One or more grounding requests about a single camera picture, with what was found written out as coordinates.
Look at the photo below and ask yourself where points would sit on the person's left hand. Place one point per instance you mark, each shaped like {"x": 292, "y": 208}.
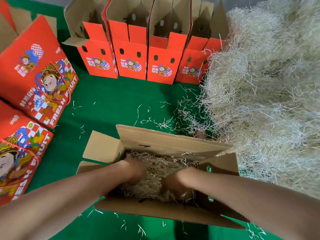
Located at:
{"x": 131, "y": 170}

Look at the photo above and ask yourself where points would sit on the small straw filler clump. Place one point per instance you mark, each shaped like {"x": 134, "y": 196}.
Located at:
{"x": 155, "y": 170}

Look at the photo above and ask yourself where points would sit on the group of red boxes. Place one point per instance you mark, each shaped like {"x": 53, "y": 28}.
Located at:
{"x": 32, "y": 92}

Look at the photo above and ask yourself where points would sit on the person's left forearm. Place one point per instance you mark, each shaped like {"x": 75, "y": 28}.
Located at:
{"x": 50, "y": 207}

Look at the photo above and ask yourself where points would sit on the red cardboard box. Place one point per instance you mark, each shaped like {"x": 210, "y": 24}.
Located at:
{"x": 97, "y": 52}
{"x": 165, "y": 142}
{"x": 131, "y": 52}
{"x": 167, "y": 62}
{"x": 200, "y": 65}

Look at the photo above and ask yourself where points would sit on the pile of wood wool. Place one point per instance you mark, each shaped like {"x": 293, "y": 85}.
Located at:
{"x": 270, "y": 87}

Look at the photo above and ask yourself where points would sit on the person's right hand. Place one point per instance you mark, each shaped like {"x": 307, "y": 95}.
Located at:
{"x": 179, "y": 181}

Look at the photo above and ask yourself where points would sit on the person's right forearm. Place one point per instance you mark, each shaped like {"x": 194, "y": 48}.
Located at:
{"x": 260, "y": 202}

